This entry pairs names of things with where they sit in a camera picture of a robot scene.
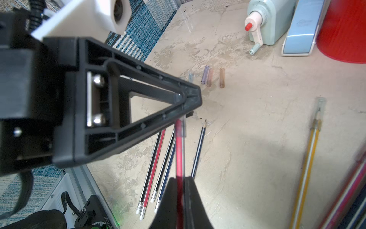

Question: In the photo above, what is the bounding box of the red pencil purple cap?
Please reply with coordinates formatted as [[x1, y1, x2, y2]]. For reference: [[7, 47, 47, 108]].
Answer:
[[318, 153, 366, 229]]

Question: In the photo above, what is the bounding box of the blue pencil orange cap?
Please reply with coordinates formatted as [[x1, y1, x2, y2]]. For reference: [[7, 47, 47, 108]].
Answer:
[[191, 120, 207, 178]]

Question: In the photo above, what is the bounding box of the light blue eraser box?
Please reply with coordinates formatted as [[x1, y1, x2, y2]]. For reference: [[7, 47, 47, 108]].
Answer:
[[281, 0, 326, 57]]

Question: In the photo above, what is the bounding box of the purple clear pencil cap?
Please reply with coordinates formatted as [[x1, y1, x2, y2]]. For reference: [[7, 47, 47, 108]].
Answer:
[[201, 65, 210, 85]]

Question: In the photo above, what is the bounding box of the black striped pencil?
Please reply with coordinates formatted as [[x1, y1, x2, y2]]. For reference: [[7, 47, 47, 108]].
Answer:
[[136, 131, 164, 215], [150, 129, 174, 203]]

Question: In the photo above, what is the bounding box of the red striped pencil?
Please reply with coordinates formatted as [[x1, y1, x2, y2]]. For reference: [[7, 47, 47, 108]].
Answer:
[[139, 129, 166, 220]]

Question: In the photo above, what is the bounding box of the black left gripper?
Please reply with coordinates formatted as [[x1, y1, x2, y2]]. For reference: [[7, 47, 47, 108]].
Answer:
[[1, 11, 78, 176]]

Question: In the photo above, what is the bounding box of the yellow striped pencil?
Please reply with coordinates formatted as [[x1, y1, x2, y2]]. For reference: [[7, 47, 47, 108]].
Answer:
[[289, 97, 327, 229]]

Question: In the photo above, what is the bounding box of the orange clear pencil cap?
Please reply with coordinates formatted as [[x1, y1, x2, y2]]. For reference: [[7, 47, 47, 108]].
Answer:
[[219, 68, 225, 88]]

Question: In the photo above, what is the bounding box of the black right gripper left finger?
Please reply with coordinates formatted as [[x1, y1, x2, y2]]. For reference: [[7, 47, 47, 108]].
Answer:
[[149, 177, 177, 229]]

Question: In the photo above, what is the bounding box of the pink clear pencil cap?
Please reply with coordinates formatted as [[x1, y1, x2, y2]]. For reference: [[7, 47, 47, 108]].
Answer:
[[206, 68, 213, 87]]

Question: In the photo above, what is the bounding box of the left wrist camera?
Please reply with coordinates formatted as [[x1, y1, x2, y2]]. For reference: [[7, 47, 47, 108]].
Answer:
[[31, 0, 132, 43]]

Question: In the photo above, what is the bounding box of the red pencil blue cap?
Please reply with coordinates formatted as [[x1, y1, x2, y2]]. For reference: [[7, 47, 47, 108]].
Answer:
[[174, 117, 185, 229]]

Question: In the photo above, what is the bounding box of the blue pencil pink cap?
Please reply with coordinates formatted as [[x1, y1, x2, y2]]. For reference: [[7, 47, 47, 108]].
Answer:
[[154, 143, 176, 213]]

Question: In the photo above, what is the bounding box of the red pencil holder cup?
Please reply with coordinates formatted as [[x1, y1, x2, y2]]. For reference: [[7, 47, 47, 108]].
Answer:
[[317, 0, 366, 64]]

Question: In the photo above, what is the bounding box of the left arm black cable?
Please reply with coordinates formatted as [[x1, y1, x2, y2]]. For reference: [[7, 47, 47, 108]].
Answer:
[[0, 170, 34, 221]]

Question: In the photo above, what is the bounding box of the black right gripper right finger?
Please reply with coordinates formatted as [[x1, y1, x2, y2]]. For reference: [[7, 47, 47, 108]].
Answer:
[[184, 177, 213, 229]]

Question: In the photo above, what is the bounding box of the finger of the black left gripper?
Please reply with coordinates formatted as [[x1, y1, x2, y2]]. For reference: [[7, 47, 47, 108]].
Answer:
[[118, 75, 194, 117], [51, 37, 203, 168]]

